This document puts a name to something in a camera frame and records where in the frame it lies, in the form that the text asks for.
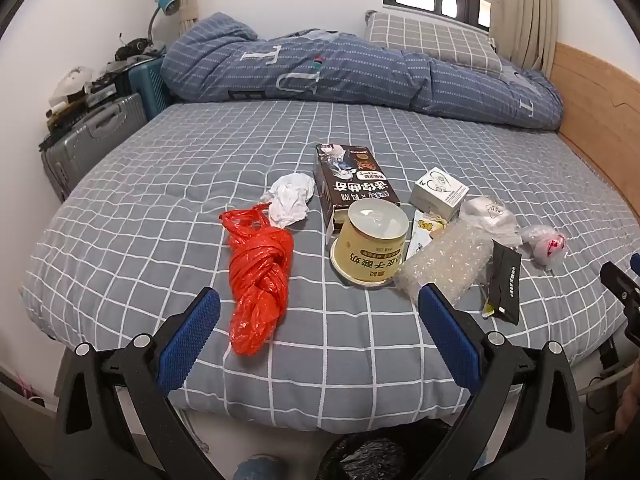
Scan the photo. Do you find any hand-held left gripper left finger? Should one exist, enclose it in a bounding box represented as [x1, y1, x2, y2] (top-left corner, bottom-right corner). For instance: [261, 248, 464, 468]
[52, 286, 223, 480]

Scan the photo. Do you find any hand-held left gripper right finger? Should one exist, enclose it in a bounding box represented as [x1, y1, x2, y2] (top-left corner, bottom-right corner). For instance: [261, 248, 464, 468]
[417, 282, 586, 480]

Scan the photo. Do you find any clear bubble wrap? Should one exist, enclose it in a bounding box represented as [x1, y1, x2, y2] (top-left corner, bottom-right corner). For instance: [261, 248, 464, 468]
[395, 220, 493, 306]

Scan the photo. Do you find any white and yellow snack packet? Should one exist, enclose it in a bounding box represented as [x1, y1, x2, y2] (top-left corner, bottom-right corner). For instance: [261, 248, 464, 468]
[404, 208, 448, 261]

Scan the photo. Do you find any small white cardboard box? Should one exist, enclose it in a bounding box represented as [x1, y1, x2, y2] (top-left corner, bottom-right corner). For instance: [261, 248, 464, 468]
[410, 167, 471, 223]

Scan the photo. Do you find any black trash bag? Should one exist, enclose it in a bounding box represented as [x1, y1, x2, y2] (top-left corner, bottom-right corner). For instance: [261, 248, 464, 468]
[320, 420, 451, 480]

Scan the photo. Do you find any white tissue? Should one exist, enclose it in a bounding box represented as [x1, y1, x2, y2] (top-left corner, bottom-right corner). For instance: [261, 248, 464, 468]
[260, 172, 316, 228]

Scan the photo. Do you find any black flat packet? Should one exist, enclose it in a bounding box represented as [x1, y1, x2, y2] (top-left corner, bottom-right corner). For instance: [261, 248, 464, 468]
[482, 239, 523, 324]

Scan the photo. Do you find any clear wrapper with red spot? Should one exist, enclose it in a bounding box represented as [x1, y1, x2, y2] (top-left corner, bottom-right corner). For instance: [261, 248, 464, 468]
[520, 225, 568, 271]

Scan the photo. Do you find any red plastic bag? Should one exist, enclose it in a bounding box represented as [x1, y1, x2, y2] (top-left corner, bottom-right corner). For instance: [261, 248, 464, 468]
[218, 204, 296, 357]

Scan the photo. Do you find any yellow round tub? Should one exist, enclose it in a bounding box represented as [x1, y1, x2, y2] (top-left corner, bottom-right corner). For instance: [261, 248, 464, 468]
[330, 199, 408, 288]

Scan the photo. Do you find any crumpled clear plastic bag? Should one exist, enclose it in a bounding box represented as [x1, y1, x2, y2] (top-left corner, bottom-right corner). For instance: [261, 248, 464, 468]
[459, 196, 521, 248]

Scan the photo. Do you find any grey checked bed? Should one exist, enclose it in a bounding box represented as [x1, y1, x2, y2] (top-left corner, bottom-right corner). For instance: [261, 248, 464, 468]
[20, 100, 640, 433]

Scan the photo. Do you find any blue round object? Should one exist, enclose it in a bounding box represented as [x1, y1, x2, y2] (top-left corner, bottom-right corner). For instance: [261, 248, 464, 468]
[235, 452, 288, 480]

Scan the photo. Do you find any wooden headboard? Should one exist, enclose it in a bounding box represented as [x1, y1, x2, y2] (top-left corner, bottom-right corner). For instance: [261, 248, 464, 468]
[547, 42, 640, 221]

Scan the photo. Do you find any brown cardboard box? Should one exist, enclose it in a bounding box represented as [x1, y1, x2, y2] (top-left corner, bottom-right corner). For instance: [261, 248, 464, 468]
[314, 143, 401, 238]

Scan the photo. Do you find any grey hard suitcase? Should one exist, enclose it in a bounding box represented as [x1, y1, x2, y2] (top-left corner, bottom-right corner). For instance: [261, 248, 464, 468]
[40, 92, 148, 203]

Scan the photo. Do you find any teal hard suitcase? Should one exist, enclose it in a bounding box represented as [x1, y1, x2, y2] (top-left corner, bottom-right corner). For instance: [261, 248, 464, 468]
[127, 55, 173, 121]

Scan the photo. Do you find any blue striped duvet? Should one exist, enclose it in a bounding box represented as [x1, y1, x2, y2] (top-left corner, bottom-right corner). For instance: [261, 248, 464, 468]
[161, 12, 565, 131]

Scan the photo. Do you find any white plastic item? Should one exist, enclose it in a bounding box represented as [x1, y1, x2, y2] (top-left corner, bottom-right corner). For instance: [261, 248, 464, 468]
[52, 65, 93, 103]

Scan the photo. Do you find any grey checked pillow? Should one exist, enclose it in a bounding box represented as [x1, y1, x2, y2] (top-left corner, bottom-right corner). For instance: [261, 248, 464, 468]
[363, 10, 503, 73]

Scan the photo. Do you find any pile of dark clutter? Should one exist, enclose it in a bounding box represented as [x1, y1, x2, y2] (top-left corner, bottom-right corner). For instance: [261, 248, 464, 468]
[45, 35, 168, 136]

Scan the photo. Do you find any blue desk lamp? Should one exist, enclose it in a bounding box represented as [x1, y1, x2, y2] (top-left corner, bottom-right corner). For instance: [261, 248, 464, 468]
[147, 0, 180, 46]

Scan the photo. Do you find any white cable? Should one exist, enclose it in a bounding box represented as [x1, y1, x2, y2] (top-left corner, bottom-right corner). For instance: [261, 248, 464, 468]
[575, 362, 633, 396]

